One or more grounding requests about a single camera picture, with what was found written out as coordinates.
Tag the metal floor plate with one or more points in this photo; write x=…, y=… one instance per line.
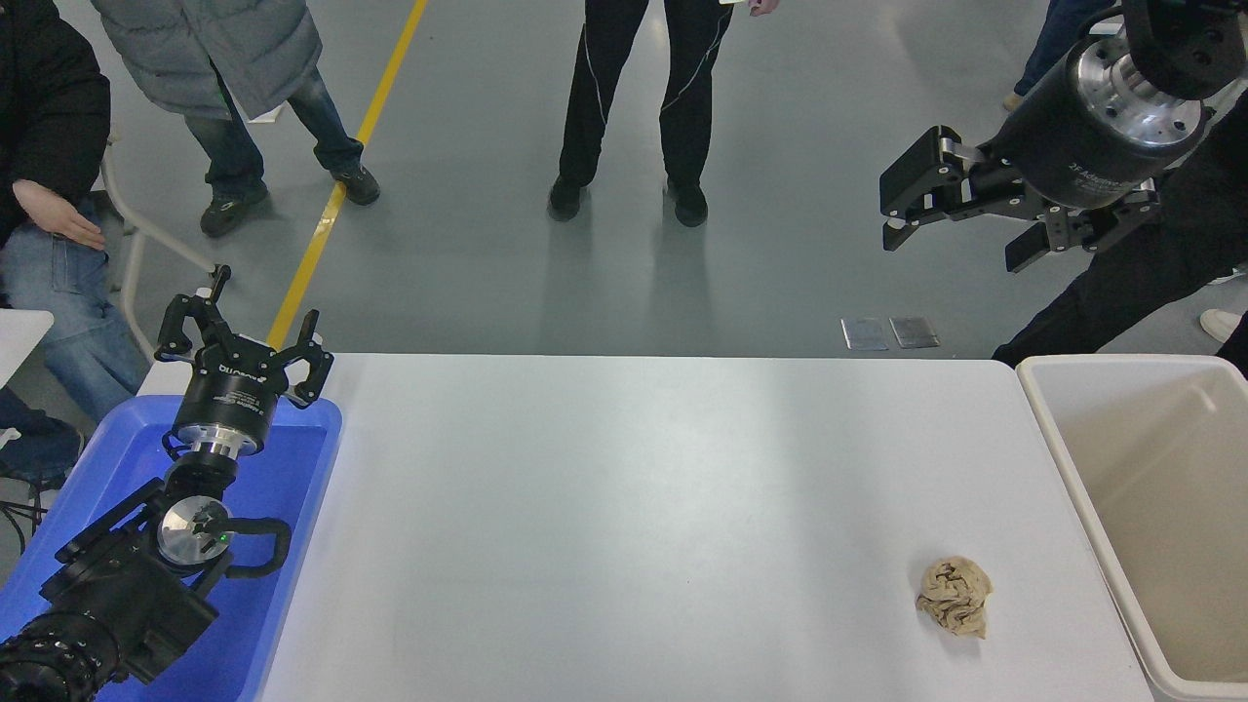
x=915, y=331
x=865, y=333

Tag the white tube chair frame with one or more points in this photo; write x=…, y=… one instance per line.
x=128, y=268

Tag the standing person's hand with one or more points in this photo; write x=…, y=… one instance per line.
x=764, y=7

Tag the standing person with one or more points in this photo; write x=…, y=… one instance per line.
x=214, y=49
x=1058, y=44
x=604, y=88
x=1180, y=244

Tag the tan paper ball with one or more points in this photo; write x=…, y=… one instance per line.
x=955, y=597

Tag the seated person's hand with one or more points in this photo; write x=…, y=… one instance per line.
x=54, y=210

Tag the seated person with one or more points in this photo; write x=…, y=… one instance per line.
x=49, y=107

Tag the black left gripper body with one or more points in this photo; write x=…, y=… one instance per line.
x=232, y=390

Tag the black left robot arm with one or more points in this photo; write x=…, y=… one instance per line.
x=127, y=595

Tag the large pale plastic bin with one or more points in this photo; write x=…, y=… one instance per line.
x=1150, y=468

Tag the blue plastic tray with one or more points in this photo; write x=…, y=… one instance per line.
x=283, y=487

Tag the small white side table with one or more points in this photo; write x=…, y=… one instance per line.
x=19, y=336

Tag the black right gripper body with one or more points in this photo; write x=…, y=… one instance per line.
x=1058, y=146

